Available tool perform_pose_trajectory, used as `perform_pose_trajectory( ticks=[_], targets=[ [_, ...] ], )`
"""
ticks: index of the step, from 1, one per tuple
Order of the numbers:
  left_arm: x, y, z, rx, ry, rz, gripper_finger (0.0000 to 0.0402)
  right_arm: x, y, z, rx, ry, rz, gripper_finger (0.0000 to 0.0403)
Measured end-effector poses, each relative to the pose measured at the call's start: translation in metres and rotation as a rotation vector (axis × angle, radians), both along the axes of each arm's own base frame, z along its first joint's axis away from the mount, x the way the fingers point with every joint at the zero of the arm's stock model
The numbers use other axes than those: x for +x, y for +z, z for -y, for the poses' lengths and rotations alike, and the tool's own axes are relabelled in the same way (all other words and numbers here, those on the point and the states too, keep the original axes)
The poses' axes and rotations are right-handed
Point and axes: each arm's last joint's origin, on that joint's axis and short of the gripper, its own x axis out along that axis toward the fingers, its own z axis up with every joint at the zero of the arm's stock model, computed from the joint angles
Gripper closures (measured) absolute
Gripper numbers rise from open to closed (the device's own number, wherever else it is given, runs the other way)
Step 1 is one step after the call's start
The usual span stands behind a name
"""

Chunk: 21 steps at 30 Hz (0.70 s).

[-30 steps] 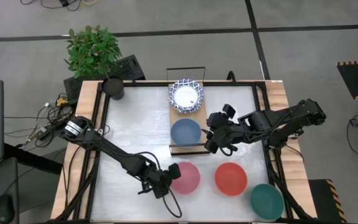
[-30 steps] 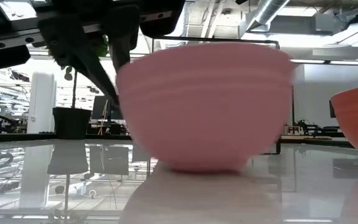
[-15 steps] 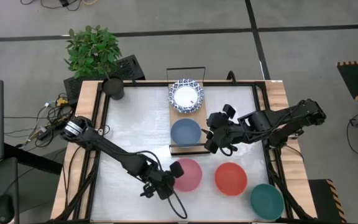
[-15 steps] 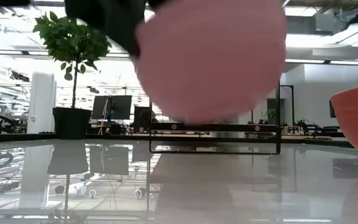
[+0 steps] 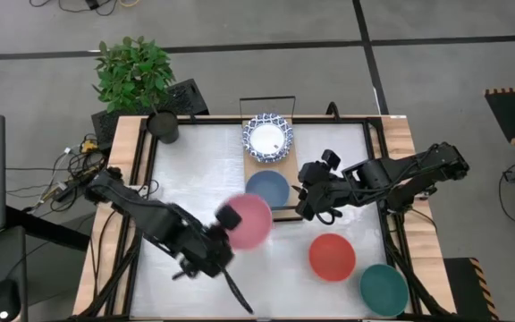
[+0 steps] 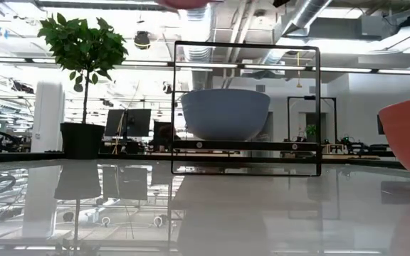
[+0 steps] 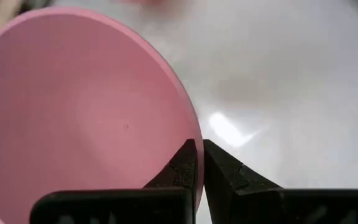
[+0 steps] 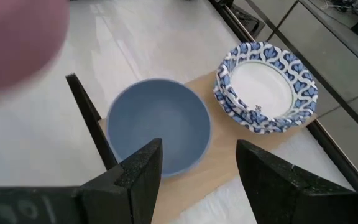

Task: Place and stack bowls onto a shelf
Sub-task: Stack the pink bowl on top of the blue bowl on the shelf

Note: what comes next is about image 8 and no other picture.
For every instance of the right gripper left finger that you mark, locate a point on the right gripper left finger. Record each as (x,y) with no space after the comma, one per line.
(135,186)

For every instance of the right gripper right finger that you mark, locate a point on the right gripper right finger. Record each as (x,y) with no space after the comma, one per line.
(275,193)

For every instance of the blue plastic bowl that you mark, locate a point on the blue plastic bowl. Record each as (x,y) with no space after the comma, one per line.
(157,124)

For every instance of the blue patterned paper bowl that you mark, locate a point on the blue patterned paper bowl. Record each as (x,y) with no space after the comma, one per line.
(238,119)
(259,90)

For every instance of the pink plastic bowl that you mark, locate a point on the pink plastic bowl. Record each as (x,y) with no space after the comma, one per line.
(17,40)

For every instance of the black perforated metal stand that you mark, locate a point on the black perforated metal stand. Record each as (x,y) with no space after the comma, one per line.
(247,20)

